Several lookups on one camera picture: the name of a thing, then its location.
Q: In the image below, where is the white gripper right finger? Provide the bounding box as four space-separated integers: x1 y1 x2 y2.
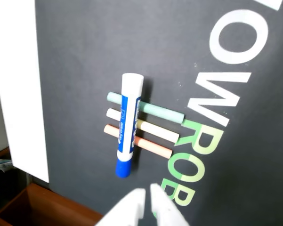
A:
150 183 189 226

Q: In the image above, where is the crumpled printed paper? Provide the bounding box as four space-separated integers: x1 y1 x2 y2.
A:
0 158 13 173

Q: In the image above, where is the grey WOWROBO mat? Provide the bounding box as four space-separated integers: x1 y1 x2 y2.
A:
34 0 283 226

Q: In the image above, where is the orange chalk stick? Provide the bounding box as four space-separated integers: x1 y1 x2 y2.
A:
103 124 173 159

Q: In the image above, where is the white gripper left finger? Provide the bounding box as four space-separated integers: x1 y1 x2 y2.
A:
95 187 146 226

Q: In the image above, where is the green chalk stick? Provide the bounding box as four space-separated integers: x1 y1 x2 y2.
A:
106 91 186 124

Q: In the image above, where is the yellow chalk stick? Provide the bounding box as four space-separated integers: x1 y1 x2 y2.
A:
105 108 180 143

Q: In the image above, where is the brown wooden box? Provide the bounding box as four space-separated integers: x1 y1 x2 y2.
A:
0 145 104 226

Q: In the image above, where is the blue dry erase marker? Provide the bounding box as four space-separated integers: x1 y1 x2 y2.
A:
114 73 145 178

